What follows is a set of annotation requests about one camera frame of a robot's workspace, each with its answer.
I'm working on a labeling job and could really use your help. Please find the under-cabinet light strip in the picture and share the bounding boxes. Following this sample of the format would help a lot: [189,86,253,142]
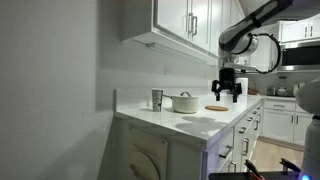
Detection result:
[146,42,210,64]

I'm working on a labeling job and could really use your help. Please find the white lower cabinet door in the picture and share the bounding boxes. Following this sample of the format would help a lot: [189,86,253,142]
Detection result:
[249,119,263,158]
[234,131,252,173]
[213,156,238,180]

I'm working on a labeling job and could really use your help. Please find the white base cabinet carcass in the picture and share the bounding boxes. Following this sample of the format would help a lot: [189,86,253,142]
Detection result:
[111,114,266,180]

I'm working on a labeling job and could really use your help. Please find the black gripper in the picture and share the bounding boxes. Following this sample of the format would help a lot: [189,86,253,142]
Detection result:
[211,67,243,104]

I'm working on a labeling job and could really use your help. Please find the white upper cabinet carcass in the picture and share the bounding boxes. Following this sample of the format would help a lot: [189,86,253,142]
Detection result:
[120,0,221,67]

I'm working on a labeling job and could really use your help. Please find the steel microwave oven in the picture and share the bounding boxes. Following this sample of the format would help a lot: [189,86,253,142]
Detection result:
[277,41,320,73]

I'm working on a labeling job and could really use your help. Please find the white corner wall cabinet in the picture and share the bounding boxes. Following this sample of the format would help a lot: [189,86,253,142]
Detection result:
[248,23,282,73]

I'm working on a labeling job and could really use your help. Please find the metal canister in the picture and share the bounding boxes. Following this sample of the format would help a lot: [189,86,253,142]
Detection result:
[266,86,277,97]

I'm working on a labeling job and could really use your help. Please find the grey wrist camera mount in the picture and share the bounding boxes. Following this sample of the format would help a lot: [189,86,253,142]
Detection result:
[223,62,258,73]

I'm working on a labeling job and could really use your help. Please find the black orange clamp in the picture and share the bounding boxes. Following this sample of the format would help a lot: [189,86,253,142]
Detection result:
[279,157,302,175]
[244,159,266,180]

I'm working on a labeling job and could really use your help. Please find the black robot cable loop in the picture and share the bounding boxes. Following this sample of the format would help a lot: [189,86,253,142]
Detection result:
[252,32,282,75]

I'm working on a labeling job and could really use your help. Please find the wicker basket with handle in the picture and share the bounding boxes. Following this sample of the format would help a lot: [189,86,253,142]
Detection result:
[248,79,261,96]

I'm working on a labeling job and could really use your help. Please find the small steel pot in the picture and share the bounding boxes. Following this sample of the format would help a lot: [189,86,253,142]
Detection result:
[277,87,289,97]

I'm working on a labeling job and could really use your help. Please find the white cabinet door above microwave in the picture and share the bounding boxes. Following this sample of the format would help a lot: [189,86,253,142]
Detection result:
[307,18,320,40]
[280,20,310,43]

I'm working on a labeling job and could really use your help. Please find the white kitchen drawer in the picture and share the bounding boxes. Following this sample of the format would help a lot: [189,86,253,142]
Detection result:
[263,99,297,113]

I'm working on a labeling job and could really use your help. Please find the white kitchen base door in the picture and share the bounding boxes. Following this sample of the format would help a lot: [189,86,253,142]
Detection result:
[293,112,315,147]
[262,109,296,144]

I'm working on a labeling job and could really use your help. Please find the beige curved panel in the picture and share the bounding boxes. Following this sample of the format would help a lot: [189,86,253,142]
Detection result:
[127,124,169,180]

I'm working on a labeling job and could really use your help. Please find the round cork trivet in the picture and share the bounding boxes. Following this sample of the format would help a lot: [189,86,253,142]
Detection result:
[204,105,230,112]

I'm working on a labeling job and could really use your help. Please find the white pot with lid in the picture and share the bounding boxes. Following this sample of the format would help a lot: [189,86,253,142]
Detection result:
[162,91,200,115]

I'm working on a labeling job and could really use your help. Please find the white upper cabinet door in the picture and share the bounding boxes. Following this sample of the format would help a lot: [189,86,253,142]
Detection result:
[209,0,224,58]
[155,0,190,42]
[188,0,212,52]
[221,0,232,30]
[230,0,240,24]

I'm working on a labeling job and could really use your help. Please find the patterned paper cup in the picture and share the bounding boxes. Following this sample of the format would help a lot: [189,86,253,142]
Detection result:
[151,88,164,113]

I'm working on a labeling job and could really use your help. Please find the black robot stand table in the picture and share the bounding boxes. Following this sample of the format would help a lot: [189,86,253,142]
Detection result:
[208,170,301,180]

